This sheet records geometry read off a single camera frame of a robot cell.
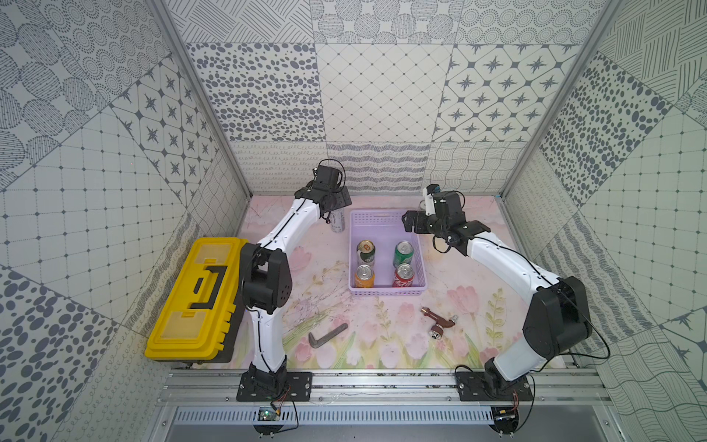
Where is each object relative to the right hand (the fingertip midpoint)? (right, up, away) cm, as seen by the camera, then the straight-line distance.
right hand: (415, 220), depth 88 cm
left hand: (-27, +9, +6) cm, 29 cm away
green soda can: (-4, -11, +2) cm, 12 cm away
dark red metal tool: (+5, -33, -8) cm, 35 cm away
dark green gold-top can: (-16, -11, +2) cm, 20 cm away
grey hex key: (-32, -37, -7) cm, 50 cm away
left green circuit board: (-43, -51, -17) cm, 69 cm away
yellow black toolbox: (-60, -26, -19) cm, 68 cm away
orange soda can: (-17, -18, -4) cm, 25 cm away
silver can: (-27, 0, +14) cm, 30 cm away
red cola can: (-4, -17, -4) cm, 18 cm away
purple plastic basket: (-9, -3, +21) cm, 23 cm away
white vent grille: (-23, -51, -18) cm, 59 cm away
